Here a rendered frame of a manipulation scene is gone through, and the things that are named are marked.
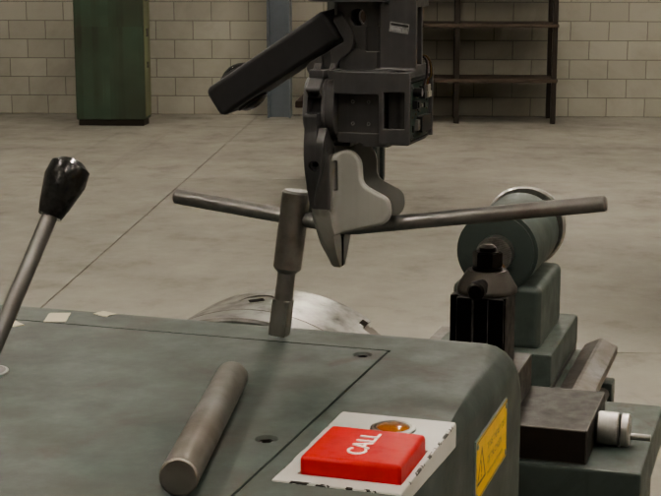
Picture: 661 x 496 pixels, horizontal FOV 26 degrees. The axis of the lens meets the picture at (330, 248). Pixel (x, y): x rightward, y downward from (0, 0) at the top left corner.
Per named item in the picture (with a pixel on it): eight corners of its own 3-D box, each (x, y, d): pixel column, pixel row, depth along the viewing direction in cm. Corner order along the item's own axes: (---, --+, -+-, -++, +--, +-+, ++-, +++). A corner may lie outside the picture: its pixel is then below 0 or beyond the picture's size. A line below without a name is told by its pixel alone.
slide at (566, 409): (585, 465, 181) (586, 431, 180) (266, 432, 194) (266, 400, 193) (604, 422, 198) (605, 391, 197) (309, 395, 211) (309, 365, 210)
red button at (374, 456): (399, 500, 80) (400, 465, 80) (299, 488, 82) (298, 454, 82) (426, 465, 86) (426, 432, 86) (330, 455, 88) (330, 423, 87)
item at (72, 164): (73, 225, 104) (70, 160, 103) (32, 223, 105) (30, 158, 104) (97, 217, 108) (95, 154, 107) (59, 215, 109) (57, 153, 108)
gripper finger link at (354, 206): (386, 278, 105) (387, 153, 104) (310, 273, 107) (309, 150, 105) (397, 270, 108) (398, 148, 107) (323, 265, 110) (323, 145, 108)
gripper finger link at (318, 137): (324, 213, 104) (324, 92, 103) (303, 212, 105) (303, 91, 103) (342, 203, 109) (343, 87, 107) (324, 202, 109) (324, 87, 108)
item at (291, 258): (261, 335, 111) (278, 189, 109) (270, 329, 113) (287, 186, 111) (287, 340, 111) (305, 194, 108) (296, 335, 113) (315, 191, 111)
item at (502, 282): (510, 300, 185) (511, 277, 184) (450, 295, 187) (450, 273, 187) (521, 286, 192) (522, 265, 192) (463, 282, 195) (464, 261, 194)
